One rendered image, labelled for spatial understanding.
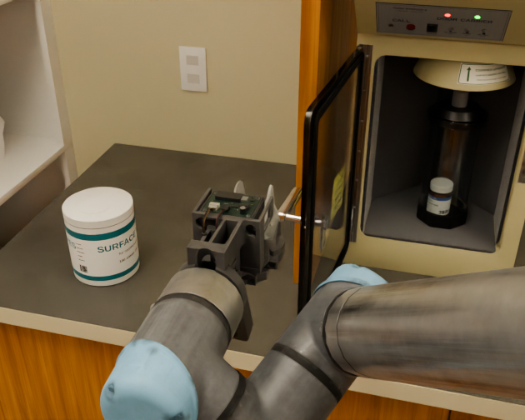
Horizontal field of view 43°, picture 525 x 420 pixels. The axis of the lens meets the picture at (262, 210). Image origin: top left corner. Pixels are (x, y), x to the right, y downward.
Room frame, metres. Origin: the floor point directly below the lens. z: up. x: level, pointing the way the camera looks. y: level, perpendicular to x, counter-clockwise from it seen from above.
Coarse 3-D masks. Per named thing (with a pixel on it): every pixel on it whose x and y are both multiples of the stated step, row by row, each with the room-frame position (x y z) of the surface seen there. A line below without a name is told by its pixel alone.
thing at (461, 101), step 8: (456, 96) 1.14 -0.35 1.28; (464, 96) 1.13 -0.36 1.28; (440, 104) 1.15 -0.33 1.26; (448, 104) 1.15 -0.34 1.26; (456, 104) 1.14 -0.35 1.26; (464, 104) 1.14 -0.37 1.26; (472, 104) 1.15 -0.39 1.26; (440, 112) 1.13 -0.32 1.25; (448, 112) 1.12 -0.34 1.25; (456, 112) 1.11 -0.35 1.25; (464, 112) 1.11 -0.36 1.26; (472, 112) 1.11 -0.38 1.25; (480, 112) 1.12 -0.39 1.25; (456, 120) 1.11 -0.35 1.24; (464, 120) 1.10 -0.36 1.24; (472, 120) 1.11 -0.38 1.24
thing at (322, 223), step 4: (316, 216) 0.83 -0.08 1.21; (324, 216) 0.83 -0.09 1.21; (316, 220) 0.83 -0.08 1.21; (320, 220) 0.83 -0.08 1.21; (324, 220) 0.82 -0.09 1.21; (316, 224) 0.82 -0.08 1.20; (320, 224) 0.82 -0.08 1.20; (324, 224) 0.82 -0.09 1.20; (320, 228) 0.83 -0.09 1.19; (324, 228) 0.82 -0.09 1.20; (320, 232) 0.83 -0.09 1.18; (324, 232) 0.83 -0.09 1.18; (320, 236) 0.83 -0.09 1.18; (324, 236) 0.83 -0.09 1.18; (320, 240) 0.82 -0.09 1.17; (324, 240) 0.83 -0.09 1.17; (320, 244) 0.82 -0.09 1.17; (324, 244) 0.83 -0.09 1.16; (320, 248) 0.82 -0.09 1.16; (320, 252) 0.82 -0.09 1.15
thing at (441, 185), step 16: (432, 112) 1.14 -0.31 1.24; (432, 128) 1.14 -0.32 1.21; (448, 128) 1.10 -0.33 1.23; (480, 128) 1.12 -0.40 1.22; (432, 144) 1.13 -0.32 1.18; (448, 144) 1.11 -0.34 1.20; (464, 144) 1.10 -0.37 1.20; (432, 160) 1.13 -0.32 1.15; (448, 160) 1.11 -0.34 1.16; (464, 160) 1.10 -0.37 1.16; (432, 176) 1.12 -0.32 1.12; (448, 176) 1.10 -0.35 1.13; (464, 176) 1.11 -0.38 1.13; (432, 192) 1.12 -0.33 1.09; (448, 192) 1.10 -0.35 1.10; (464, 192) 1.11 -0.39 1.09; (432, 208) 1.11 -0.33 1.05; (448, 208) 1.10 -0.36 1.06; (464, 208) 1.12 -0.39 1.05
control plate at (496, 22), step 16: (384, 16) 1.02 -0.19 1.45; (400, 16) 1.01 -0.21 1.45; (416, 16) 1.00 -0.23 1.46; (432, 16) 0.99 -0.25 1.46; (464, 16) 0.98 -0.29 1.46; (496, 16) 0.96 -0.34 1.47; (400, 32) 1.04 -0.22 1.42; (416, 32) 1.03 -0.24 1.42; (432, 32) 1.02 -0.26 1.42; (448, 32) 1.02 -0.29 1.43; (464, 32) 1.01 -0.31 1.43; (480, 32) 1.00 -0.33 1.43; (496, 32) 0.99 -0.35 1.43
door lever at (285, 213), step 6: (294, 192) 0.90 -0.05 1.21; (300, 192) 0.91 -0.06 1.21; (288, 198) 0.89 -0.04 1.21; (294, 198) 0.89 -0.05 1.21; (300, 198) 0.91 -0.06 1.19; (282, 204) 0.87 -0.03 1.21; (288, 204) 0.87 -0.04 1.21; (294, 204) 0.88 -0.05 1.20; (282, 210) 0.85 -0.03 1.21; (288, 210) 0.85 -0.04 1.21; (282, 216) 0.84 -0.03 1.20; (288, 216) 0.84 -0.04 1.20; (294, 216) 0.84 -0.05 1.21; (300, 216) 0.84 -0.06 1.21; (300, 222) 0.83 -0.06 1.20
